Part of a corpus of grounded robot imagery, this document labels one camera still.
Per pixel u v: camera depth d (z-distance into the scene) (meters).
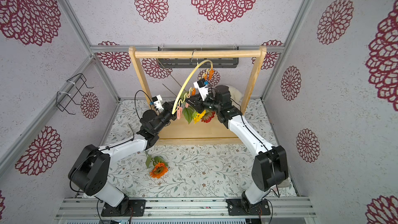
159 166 0.81
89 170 0.45
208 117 0.84
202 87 0.65
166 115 0.70
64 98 0.73
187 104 0.74
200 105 0.67
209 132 1.01
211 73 0.88
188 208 0.75
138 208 0.73
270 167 0.44
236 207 0.73
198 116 0.72
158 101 0.74
